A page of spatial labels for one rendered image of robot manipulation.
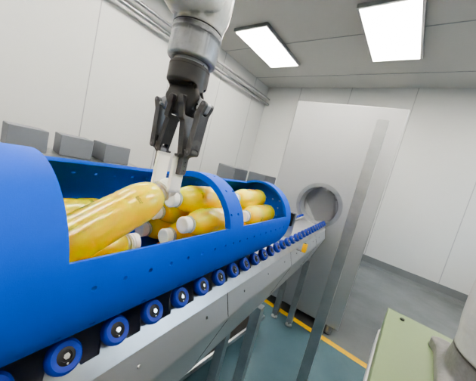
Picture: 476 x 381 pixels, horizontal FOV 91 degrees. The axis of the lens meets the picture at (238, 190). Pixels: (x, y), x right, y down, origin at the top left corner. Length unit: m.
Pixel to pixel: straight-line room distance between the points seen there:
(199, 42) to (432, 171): 5.03
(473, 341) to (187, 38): 0.59
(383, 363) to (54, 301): 0.44
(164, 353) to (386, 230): 4.94
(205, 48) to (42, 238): 0.36
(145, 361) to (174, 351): 0.08
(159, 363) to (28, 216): 0.40
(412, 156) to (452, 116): 0.83
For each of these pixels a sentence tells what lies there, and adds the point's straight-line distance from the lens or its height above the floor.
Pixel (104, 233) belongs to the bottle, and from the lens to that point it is 0.40.
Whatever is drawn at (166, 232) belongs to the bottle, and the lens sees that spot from 0.60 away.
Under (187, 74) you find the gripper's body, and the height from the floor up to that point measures 1.41.
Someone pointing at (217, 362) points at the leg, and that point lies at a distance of 1.55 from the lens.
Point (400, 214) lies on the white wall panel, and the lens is 5.25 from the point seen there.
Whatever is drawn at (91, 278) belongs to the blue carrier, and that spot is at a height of 1.10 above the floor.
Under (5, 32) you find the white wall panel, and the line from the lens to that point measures 3.82.
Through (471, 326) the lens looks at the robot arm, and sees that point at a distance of 0.47.
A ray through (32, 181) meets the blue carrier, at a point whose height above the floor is 1.21.
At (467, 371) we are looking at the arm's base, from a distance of 0.48.
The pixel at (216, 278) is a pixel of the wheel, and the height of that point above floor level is 0.97.
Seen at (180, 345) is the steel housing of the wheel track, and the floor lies 0.86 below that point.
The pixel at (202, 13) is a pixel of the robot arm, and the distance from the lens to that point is 0.48.
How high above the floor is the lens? 1.28
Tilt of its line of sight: 7 degrees down
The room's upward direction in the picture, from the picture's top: 14 degrees clockwise
